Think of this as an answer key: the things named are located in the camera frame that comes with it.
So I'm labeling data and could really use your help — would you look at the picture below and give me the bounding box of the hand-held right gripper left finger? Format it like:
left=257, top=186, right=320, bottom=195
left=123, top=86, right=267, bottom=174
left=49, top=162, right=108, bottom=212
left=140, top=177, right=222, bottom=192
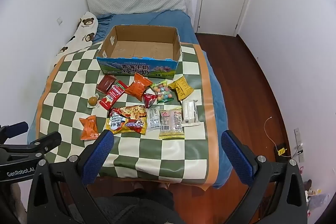
left=26, top=130, right=115, bottom=224

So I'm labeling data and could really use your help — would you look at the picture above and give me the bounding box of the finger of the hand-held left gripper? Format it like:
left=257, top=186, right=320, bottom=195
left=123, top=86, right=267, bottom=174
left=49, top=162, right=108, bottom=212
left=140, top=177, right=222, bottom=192
left=0, top=121, right=29, bottom=143
left=29, top=131, right=62, bottom=156

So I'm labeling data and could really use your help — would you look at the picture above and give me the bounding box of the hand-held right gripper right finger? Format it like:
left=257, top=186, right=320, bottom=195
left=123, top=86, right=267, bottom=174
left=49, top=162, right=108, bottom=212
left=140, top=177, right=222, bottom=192
left=221, top=130, right=308, bottom=224

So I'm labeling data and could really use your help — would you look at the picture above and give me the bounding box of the instant noodle packet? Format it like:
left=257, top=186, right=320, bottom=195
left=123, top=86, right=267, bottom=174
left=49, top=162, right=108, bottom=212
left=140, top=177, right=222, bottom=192
left=106, top=105, right=148, bottom=134

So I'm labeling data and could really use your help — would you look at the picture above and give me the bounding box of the long red snack packet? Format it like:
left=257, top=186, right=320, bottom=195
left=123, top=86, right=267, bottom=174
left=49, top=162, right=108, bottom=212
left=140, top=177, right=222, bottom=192
left=99, top=80, right=127, bottom=110

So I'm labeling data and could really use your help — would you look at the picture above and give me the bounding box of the small white snack packet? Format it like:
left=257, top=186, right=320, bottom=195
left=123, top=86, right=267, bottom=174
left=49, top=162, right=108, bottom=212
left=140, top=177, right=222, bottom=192
left=146, top=108, right=160, bottom=132

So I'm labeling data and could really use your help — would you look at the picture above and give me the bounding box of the clear yellow-edged snack packet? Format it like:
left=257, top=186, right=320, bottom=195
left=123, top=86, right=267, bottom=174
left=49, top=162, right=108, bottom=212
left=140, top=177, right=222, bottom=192
left=159, top=106, right=185, bottom=140

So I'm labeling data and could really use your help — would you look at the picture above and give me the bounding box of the puffy orange snack packet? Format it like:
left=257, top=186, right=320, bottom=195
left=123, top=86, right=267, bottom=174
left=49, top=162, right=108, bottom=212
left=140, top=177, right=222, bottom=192
left=124, top=73, right=153, bottom=102

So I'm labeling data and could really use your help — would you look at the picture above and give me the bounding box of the yellow snack packet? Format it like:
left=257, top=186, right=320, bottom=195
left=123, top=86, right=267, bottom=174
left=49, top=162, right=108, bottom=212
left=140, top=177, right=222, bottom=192
left=168, top=76, right=194, bottom=101

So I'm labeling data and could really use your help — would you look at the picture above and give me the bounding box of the colourful gumball bag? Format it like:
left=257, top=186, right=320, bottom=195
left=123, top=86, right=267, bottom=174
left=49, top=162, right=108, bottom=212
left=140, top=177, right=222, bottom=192
left=150, top=80, right=175, bottom=104

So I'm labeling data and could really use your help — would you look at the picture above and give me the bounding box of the printed cardboard box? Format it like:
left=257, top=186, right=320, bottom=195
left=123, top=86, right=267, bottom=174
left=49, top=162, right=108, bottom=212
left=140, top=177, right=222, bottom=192
left=96, top=25, right=182, bottom=80

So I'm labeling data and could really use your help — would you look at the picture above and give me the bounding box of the flat orange snack packet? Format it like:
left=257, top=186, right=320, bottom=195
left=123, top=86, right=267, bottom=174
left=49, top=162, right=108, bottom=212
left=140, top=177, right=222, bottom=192
left=79, top=115, right=99, bottom=140

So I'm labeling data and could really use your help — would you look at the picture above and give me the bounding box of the round yellow wrapped candy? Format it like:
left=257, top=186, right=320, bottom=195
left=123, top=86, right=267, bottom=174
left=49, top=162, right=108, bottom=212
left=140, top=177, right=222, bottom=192
left=87, top=93, right=100, bottom=108

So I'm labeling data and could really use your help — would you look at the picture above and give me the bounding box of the green checkered mat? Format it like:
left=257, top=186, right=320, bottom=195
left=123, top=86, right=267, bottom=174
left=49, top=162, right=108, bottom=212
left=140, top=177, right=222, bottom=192
left=35, top=42, right=219, bottom=185

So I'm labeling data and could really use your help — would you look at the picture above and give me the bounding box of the grey power strip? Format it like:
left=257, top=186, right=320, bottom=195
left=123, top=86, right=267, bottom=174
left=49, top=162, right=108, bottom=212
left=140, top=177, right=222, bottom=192
left=294, top=128, right=305, bottom=163

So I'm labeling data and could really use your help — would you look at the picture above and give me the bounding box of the white wrapped snack packet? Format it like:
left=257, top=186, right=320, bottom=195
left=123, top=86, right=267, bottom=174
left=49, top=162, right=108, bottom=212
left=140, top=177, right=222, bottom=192
left=181, top=99, right=203, bottom=127

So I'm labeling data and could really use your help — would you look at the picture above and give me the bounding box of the dark red sauce packet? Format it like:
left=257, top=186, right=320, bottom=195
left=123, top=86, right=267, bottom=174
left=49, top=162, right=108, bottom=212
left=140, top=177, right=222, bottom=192
left=96, top=75, right=118, bottom=93

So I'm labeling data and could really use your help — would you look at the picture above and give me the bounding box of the red triangular snack packet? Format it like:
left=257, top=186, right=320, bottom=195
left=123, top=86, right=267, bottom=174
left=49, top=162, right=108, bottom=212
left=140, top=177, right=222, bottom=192
left=143, top=92, right=157, bottom=108

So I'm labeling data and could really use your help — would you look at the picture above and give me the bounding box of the floor clutter pile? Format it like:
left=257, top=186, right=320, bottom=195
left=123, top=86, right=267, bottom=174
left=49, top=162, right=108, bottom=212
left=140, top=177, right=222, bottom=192
left=303, top=179, right=330, bottom=214

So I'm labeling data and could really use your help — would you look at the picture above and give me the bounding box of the bear print pillow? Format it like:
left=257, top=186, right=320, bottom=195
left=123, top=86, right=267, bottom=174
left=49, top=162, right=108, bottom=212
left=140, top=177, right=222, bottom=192
left=56, top=11, right=99, bottom=57

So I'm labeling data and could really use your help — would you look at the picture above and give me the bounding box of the blue bed sheet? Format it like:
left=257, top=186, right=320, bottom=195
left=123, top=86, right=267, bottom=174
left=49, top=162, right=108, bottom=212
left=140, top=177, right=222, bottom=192
left=28, top=9, right=229, bottom=189

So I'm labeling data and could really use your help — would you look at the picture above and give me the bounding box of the thin white cable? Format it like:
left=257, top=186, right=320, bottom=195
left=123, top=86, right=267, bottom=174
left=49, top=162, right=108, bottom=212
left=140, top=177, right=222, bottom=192
left=264, top=116, right=292, bottom=159

